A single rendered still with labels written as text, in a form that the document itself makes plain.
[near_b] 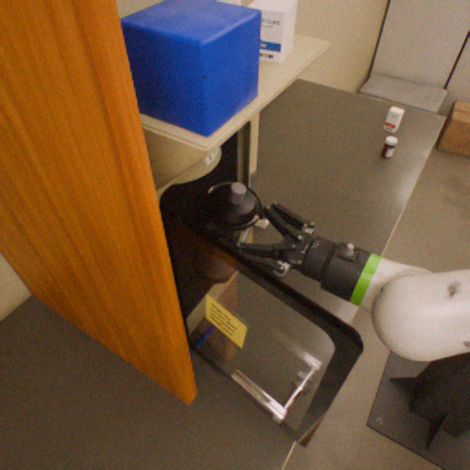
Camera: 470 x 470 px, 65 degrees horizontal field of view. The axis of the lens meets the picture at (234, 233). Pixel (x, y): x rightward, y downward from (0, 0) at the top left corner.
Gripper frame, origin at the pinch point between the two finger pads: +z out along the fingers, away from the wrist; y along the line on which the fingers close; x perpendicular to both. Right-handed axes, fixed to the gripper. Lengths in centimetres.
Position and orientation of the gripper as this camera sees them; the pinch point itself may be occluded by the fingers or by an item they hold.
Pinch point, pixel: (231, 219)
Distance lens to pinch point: 71.9
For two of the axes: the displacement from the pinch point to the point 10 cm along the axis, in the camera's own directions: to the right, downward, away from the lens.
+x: 0.0, 6.8, 7.3
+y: -5.3, 6.2, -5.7
